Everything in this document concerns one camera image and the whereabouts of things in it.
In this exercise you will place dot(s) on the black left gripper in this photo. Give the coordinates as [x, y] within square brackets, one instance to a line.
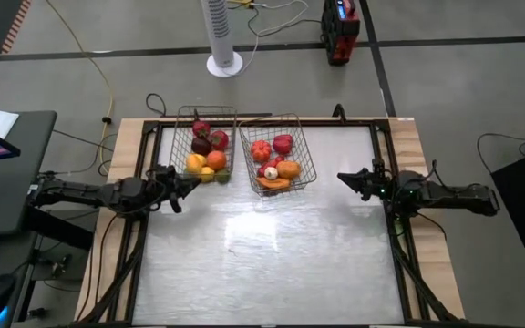
[164, 187]

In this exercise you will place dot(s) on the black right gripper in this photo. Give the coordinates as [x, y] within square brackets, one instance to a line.
[378, 187]

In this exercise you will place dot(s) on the yellow-orange mango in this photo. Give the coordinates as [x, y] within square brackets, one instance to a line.
[192, 166]

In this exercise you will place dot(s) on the green lime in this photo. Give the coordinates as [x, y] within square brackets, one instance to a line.
[223, 177]

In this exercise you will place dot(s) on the orange fruit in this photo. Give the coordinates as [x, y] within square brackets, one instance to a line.
[216, 160]

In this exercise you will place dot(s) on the dark purple plum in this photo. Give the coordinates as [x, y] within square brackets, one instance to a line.
[201, 146]

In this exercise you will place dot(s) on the orange bell pepper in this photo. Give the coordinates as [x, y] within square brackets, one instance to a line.
[288, 170]

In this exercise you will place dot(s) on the orange carrot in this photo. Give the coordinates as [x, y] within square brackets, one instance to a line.
[274, 183]

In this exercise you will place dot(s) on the red bell pepper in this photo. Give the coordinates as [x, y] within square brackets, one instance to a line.
[283, 144]

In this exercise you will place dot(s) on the white garlic bulb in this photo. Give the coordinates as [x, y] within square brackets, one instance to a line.
[270, 173]

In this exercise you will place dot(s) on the red chili pepper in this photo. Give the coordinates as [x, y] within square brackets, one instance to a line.
[272, 162]

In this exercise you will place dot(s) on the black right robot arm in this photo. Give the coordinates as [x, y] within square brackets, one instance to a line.
[454, 198]

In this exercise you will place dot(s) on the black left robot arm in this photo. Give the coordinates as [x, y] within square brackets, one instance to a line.
[85, 193]

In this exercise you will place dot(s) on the black table clamp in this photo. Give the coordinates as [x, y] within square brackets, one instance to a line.
[339, 113]

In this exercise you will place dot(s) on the wooden table board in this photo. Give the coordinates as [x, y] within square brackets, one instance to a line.
[435, 273]

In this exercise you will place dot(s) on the red and black equipment box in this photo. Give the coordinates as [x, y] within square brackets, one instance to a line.
[342, 36]

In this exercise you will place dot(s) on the white tower fan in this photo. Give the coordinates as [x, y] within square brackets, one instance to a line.
[219, 27]

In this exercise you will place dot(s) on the dark grey desk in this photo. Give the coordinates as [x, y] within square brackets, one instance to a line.
[12, 182]

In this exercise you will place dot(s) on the black metal table frame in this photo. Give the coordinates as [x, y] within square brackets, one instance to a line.
[358, 122]

